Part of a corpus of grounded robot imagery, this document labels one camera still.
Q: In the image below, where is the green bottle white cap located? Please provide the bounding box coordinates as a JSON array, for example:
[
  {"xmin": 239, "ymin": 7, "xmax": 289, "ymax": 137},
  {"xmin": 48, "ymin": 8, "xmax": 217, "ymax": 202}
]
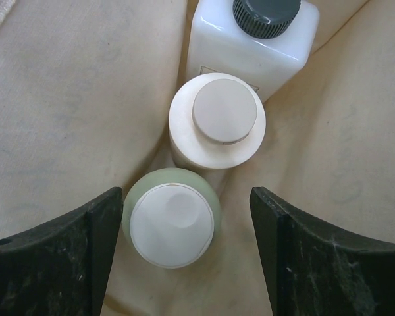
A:
[{"xmin": 121, "ymin": 168, "xmax": 221, "ymax": 269}]

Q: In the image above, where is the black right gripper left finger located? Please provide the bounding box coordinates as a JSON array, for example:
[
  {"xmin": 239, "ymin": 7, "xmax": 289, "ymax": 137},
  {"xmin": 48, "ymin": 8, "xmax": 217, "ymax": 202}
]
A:
[{"xmin": 0, "ymin": 187, "xmax": 123, "ymax": 315}]

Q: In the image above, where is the white square bottle dark cap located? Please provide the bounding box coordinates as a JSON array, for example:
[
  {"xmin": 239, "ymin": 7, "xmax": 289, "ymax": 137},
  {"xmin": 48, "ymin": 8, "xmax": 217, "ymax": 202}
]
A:
[{"xmin": 186, "ymin": 1, "xmax": 319, "ymax": 101}]

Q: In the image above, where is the beige bottle beige cap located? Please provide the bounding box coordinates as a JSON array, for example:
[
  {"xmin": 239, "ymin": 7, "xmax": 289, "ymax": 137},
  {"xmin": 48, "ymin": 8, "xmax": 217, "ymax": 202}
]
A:
[{"xmin": 168, "ymin": 72, "xmax": 267, "ymax": 171}]

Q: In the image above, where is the cream floral canvas bag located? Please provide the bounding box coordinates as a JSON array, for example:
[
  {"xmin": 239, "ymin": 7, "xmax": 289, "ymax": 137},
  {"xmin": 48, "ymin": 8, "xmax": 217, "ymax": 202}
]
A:
[{"xmin": 0, "ymin": 1, "xmax": 395, "ymax": 315}]

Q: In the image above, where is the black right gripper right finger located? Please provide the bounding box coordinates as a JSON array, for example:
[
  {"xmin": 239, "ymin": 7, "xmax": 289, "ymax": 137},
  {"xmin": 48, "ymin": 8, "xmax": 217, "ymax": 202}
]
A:
[{"xmin": 250, "ymin": 187, "xmax": 395, "ymax": 315}]

